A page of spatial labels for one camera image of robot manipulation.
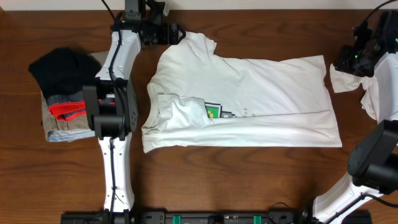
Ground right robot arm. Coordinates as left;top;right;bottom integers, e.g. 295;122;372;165
298;11;397;223

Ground folded khaki pants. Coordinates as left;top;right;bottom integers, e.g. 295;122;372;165
41;91;94;142

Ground black garment with red trim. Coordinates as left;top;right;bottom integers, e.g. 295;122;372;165
29;47;101;121

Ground crumpled white garment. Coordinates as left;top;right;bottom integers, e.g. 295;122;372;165
330;64;380;122

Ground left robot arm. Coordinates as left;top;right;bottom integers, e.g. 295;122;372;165
83;0;186;223

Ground right black cable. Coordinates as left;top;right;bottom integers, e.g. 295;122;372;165
323;0;398;224

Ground white printed t-shirt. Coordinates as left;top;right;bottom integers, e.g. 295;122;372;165
142;32;342;152

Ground black cable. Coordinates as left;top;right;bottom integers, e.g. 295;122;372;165
323;0;398;224
101;0;128;224

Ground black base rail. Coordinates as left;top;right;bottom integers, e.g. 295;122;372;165
60;210;373;224

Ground left black cable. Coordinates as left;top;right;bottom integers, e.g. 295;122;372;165
101;0;128;224

